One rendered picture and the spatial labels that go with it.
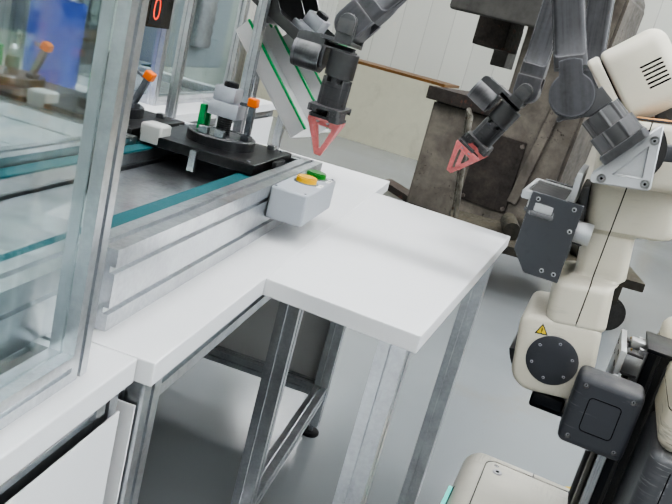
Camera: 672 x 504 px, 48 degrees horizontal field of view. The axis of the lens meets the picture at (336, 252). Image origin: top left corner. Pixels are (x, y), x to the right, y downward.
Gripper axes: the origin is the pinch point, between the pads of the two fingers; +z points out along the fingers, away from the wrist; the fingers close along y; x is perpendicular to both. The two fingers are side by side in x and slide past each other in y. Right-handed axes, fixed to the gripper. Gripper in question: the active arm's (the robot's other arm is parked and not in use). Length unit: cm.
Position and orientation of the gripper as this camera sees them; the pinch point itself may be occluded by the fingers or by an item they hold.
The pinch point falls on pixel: (318, 150)
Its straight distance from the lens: 150.8
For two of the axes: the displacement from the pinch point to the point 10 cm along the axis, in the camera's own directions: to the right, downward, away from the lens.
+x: 9.3, 3.3, -1.6
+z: -2.7, 9.2, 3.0
